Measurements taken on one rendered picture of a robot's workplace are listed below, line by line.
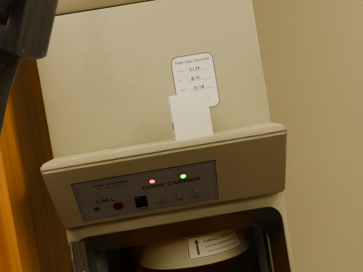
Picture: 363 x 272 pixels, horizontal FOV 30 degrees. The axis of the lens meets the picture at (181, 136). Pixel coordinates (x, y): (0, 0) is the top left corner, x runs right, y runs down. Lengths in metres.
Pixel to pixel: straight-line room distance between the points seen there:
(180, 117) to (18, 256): 0.28
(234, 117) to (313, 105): 0.48
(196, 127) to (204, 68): 0.12
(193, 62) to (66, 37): 0.19
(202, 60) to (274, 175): 0.19
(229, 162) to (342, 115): 0.60
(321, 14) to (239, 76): 0.51
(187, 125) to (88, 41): 0.20
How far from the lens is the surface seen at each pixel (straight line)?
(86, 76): 0.98
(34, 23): 0.57
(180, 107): 0.90
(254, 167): 0.92
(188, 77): 0.98
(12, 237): 0.93
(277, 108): 1.43
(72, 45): 0.99
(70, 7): 1.00
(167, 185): 0.92
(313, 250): 1.48
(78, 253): 1.00
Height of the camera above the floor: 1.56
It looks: 3 degrees down
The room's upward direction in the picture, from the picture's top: 9 degrees counter-clockwise
